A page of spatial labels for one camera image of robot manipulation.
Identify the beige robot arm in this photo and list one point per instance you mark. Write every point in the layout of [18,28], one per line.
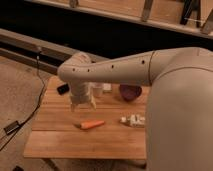
[179,110]

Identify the small white box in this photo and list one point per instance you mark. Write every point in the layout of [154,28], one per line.
[107,87]

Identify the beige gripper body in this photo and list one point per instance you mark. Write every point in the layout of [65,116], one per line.
[80,92]

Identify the dark purple ceramic bowl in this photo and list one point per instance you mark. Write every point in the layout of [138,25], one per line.
[130,93]

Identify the translucent plastic cup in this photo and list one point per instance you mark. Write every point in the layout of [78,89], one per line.
[97,89]

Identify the black power adapter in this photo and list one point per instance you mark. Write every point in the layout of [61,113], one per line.
[11,127]

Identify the orange carrot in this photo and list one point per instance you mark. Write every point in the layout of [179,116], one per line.
[89,124]

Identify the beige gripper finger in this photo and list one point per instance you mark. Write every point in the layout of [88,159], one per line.
[72,107]
[93,104]

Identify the black phone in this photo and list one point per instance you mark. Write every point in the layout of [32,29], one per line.
[63,89]

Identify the wooden table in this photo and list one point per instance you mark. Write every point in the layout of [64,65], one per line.
[54,134]

